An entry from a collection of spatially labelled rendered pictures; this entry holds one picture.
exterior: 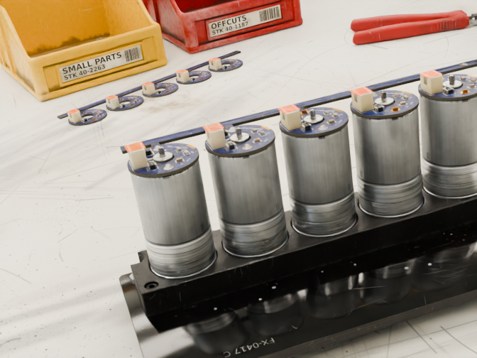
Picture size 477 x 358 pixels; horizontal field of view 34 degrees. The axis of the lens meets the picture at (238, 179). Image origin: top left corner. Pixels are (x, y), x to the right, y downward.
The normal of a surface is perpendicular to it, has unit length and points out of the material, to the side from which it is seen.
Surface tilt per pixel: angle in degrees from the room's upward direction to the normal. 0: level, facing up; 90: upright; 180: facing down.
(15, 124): 0
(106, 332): 0
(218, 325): 0
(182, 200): 90
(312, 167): 90
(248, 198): 90
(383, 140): 90
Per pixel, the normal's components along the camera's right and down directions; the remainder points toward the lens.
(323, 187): -0.01, 0.44
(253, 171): 0.25, 0.39
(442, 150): -0.51, 0.44
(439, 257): -0.14, -0.89
